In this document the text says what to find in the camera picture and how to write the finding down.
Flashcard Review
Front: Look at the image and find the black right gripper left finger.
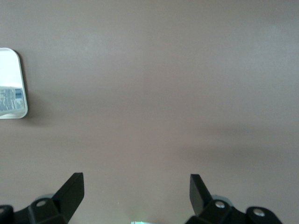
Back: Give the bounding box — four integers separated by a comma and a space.
0, 172, 84, 224

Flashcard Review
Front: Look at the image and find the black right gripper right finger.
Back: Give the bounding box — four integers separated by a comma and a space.
186, 174, 281, 224

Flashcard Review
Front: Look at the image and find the cream tray with rabbit print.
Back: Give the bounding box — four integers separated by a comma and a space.
0, 48, 28, 120

